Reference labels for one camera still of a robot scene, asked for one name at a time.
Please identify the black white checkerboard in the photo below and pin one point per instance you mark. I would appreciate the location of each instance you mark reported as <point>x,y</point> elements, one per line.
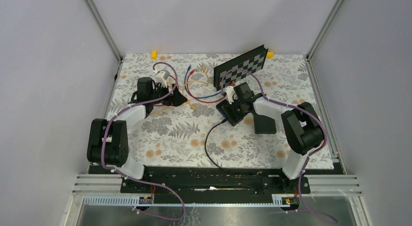
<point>228,72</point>

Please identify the small black adapter box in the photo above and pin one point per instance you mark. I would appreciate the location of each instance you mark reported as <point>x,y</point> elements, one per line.
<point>230,112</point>

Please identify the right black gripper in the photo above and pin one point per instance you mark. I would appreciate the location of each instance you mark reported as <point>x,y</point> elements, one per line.
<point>238,100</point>

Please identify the black network switch box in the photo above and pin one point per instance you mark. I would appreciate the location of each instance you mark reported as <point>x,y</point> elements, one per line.
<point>264,125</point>

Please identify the right yellow corner clip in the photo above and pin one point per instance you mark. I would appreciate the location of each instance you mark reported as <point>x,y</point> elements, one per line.
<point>270,55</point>

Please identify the floral patterned table mat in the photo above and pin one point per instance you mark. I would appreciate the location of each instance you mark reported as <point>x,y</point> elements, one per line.
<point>193,134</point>

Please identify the left yellow corner clip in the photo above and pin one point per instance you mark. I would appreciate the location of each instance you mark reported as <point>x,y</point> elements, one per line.
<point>154,55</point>

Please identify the yellow corner clip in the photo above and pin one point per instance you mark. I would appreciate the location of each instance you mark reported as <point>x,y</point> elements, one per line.
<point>154,55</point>
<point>270,55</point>

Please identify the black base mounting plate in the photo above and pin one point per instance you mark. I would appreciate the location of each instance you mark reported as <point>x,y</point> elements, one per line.
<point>241,186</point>

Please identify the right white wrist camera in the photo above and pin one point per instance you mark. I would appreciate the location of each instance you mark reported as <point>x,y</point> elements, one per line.
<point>231,94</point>

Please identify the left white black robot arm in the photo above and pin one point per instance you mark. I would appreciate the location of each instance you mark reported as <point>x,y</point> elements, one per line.
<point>108,139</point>

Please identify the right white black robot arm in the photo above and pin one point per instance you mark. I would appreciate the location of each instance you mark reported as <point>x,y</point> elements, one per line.
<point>301,124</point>

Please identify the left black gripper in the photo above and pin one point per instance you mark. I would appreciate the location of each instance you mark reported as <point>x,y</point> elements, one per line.
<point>177,99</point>

